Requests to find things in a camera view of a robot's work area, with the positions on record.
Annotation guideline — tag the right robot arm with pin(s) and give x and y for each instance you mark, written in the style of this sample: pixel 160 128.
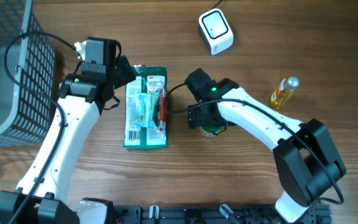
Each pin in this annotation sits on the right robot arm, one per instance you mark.
pixel 308 163

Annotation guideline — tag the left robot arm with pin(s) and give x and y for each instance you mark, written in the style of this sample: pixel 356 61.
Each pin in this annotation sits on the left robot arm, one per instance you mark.
pixel 40 196

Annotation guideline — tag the white barcode scanner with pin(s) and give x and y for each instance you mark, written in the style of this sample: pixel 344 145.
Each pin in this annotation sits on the white barcode scanner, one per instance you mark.
pixel 215 31

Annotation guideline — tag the yellow oil bottle silver cap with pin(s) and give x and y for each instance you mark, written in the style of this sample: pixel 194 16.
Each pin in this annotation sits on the yellow oil bottle silver cap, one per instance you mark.
pixel 283 92

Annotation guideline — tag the dark grey mesh basket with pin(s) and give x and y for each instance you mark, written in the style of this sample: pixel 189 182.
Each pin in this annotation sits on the dark grey mesh basket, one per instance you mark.
pixel 27 76

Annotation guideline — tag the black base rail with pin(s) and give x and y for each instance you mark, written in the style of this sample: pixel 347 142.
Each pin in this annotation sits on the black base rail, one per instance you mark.
pixel 131 214

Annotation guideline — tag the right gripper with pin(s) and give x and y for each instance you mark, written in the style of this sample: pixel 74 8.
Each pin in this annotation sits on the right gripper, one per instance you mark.
pixel 196 118

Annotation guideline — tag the red white tube packet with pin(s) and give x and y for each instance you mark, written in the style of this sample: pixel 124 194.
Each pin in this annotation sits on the red white tube packet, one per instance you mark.
pixel 162 118

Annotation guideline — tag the green lid white jar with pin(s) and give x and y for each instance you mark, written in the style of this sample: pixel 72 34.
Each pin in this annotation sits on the green lid white jar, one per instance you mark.
pixel 211 131

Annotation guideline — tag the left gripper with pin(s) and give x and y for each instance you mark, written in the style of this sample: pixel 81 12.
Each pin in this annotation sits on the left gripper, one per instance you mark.
pixel 123 72

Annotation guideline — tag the green 3M gloves packet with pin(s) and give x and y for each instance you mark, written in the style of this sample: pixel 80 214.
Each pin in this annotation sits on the green 3M gloves packet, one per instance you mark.
pixel 149 79

